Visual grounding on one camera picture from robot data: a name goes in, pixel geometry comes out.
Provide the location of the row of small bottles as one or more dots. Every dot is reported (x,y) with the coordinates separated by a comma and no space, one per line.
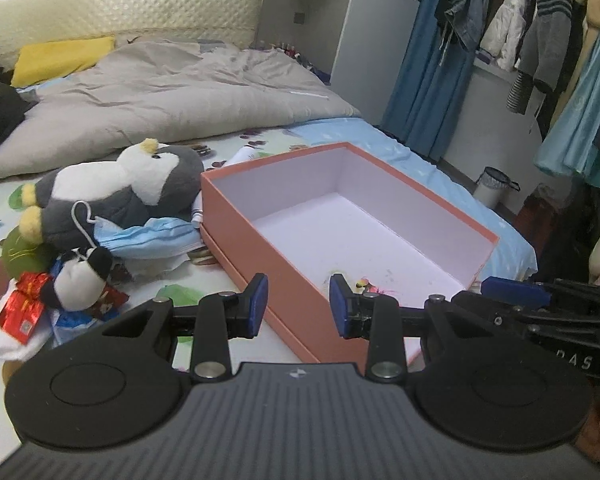
(286,50)

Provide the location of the green plush toy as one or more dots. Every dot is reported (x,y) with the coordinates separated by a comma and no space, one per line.
(22,255)

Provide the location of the small pink yellow toy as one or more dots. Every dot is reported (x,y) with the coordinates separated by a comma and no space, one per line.
(362,285)

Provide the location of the blue face mask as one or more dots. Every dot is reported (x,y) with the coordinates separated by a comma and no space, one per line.
(145,237)

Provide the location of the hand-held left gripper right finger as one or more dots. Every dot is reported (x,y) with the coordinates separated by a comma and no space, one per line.
(337,310)

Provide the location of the red foil packet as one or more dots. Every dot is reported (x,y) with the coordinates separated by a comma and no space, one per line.
(22,310)

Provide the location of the blue curtain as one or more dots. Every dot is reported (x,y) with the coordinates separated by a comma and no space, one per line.
(430,85)

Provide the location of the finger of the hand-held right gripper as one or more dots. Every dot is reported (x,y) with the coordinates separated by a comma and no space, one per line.
(515,290)
(495,312)

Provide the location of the bed with printed sheet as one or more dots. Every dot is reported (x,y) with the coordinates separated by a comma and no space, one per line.
(420,170)

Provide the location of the hanging grey striped sweater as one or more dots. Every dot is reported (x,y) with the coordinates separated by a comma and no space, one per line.
(550,35)

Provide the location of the yellow pillow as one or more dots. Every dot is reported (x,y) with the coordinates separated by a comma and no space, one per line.
(55,60)

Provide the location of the hanging denim garment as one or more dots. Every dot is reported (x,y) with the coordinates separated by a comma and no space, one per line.
(462,0)

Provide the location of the white paper packet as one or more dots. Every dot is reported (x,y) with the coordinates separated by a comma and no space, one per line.
(242,155)

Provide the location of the dark red snack packet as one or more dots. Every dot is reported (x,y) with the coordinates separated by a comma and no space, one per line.
(112,302)

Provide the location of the black clothing pile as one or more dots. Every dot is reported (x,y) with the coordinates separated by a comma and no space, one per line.
(0,115)

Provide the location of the small panda plush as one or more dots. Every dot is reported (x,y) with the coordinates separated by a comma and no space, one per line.
(77,280)

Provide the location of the hanging turquoise garment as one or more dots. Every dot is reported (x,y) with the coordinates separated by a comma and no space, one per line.
(580,130)

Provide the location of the grey duvet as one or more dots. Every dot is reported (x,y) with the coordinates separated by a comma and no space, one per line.
(170,95)

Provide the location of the hanging white lavender jacket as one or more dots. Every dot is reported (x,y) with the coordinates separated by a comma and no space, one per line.
(510,20)

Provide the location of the orange cardboard box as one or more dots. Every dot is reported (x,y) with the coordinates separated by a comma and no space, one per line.
(240,240)

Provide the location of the white cloth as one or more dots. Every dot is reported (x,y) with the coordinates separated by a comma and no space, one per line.
(15,352)

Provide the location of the wall socket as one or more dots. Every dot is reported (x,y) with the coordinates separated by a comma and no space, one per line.
(298,16)

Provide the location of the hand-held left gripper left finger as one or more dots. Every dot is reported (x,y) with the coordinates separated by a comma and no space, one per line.
(259,306)

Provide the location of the white cabinet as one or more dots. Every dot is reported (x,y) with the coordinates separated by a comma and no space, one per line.
(375,45)

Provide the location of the white trash bin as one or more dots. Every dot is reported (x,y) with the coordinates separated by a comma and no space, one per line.
(492,190)

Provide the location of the blue plastic bag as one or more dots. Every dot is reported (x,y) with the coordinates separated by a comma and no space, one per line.
(72,325)

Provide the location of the grey white penguin plush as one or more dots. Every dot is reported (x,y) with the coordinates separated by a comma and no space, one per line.
(130,195)

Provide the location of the cream padded headboard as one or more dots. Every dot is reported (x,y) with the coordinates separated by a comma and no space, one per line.
(130,10)

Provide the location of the white tube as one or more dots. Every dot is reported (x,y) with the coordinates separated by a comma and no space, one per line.
(197,215)

